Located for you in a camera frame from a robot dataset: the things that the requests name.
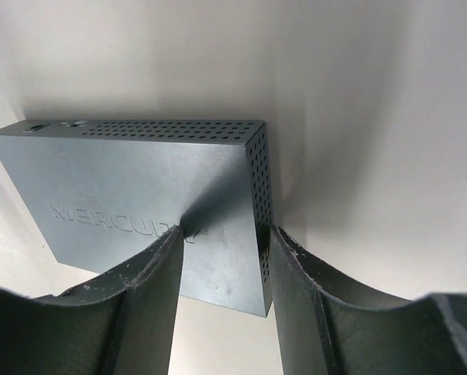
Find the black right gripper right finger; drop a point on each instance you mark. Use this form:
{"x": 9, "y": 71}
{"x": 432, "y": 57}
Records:
{"x": 330, "y": 323}

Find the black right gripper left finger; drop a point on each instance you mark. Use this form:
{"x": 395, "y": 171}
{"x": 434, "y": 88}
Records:
{"x": 120, "y": 322}

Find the dark grey network switch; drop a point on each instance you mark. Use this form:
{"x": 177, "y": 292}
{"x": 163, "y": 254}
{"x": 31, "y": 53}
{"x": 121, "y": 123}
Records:
{"x": 102, "y": 190}

